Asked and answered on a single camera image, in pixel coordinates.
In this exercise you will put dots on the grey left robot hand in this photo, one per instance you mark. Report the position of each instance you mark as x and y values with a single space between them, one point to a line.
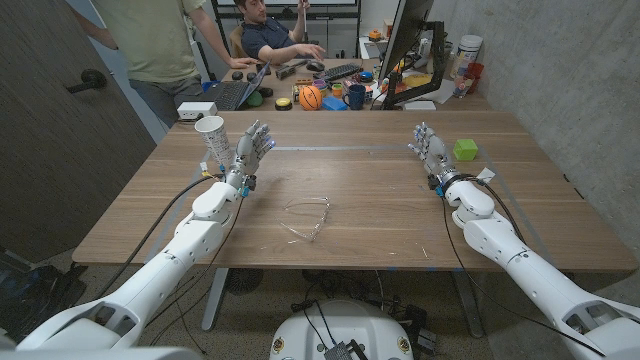
248 150

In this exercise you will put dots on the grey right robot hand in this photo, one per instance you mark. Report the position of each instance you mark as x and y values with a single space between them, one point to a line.
434 150

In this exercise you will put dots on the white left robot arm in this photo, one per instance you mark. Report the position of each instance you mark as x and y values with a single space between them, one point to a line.
165 265

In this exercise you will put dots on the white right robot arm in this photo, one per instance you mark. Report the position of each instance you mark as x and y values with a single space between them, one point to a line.
530 270

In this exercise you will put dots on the green cube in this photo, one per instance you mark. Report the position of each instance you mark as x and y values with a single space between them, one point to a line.
465 149

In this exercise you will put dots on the white paper cup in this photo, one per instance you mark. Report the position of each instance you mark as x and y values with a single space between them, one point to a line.
215 140

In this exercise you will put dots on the red cup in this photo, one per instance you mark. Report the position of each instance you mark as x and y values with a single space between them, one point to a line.
474 77

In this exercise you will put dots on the clear safety glasses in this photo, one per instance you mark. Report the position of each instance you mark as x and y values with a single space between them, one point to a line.
310 220

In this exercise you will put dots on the green round object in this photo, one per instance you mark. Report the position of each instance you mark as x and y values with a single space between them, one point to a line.
254 99

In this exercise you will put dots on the white paper tag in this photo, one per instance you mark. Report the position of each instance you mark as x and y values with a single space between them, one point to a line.
485 175

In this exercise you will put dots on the yellow black round button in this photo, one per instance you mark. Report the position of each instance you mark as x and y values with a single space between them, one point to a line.
283 104

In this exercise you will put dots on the open black laptop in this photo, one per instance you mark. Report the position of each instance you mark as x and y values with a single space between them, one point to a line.
235 92

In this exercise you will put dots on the white power box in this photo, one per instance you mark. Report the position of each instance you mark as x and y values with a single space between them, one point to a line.
196 110

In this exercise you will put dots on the yellow bowl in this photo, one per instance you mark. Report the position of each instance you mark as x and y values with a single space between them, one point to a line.
417 80

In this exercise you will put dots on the orange mini basketball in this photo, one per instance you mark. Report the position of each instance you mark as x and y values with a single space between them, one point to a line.
310 98

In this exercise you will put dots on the black stapler tool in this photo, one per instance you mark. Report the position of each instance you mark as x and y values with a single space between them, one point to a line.
290 69

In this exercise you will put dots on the dark blue mug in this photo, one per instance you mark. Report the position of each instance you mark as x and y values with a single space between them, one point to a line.
355 96

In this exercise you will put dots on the blue flat box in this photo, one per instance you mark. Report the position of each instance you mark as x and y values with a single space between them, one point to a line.
334 104

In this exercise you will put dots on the white cylindrical canister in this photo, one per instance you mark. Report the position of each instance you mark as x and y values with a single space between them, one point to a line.
467 52

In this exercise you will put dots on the black computer mouse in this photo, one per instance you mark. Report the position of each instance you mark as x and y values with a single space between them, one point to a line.
315 65

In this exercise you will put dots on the seated person in dark shirt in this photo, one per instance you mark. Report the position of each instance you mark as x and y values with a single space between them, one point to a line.
272 37

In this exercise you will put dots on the black keyboard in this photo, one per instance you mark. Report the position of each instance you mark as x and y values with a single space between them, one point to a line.
342 71

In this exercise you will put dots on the black computer monitor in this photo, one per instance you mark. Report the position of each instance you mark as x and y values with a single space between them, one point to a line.
406 32

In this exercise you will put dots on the person in green shirt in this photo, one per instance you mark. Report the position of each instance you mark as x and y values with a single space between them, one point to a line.
155 50

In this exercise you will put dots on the grey table leg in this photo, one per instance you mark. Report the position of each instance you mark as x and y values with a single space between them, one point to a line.
467 302
215 300

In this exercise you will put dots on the dark wooden door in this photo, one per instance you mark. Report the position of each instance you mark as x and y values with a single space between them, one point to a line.
60 130

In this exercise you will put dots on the white robot torso base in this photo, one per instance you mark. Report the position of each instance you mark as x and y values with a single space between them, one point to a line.
341 332

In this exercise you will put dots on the black bag on floor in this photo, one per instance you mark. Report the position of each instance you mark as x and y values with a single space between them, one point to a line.
35 295

